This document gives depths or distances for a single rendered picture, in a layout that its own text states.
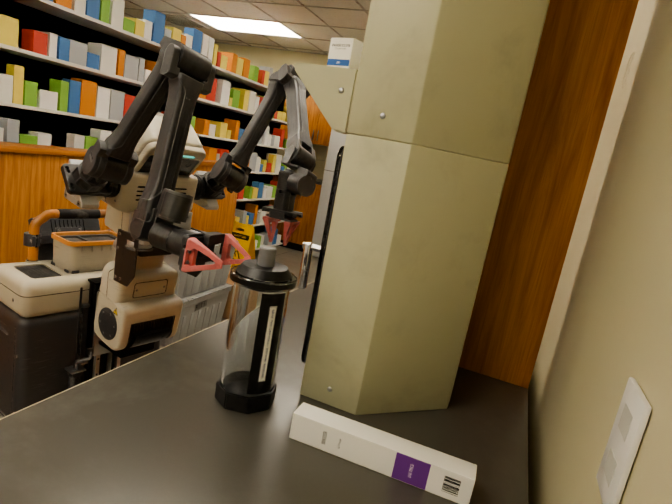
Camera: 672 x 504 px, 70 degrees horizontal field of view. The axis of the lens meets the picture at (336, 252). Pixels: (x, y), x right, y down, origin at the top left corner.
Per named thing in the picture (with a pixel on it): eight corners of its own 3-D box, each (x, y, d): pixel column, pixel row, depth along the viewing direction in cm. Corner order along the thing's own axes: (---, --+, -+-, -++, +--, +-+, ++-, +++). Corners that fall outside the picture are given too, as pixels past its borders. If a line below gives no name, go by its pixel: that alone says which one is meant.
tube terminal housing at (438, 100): (459, 374, 109) (550, 14, 93) (433, 445, 79) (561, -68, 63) (357, 341, 117) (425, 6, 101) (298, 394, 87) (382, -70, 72)
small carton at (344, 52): (363, 81, 86) (369, 46, 85) (347, 74, 82) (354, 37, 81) (341, 79, 89) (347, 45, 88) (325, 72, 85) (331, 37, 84)
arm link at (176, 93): (205, 67, 113) (164, 44, 105) (219, 64, 109) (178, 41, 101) (163, 244, 112) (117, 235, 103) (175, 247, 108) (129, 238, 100)
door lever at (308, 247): (319, 295, 88) (324, 292, 90) (328, 245, 86) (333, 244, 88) (293, 288, 89) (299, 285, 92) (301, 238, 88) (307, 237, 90)
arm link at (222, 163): (293, 81, 169) (272, 62, 162) (314, 81, 158) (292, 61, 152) (230, 191, 167) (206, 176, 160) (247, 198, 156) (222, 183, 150)
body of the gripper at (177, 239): (222, 233, 102) (194, 224, 104) (190, 236, 92) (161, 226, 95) (216, 262, 103) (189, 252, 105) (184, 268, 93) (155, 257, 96)
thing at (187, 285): (234, 284, 344) (241, 240, 337) (178, 303, 288) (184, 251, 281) (187, 270, 358) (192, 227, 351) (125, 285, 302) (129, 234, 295)
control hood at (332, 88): (396, 148, 107) (405, 102, 105) (346, 133, 78) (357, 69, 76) (349, 140, 111) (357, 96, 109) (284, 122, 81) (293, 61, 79)
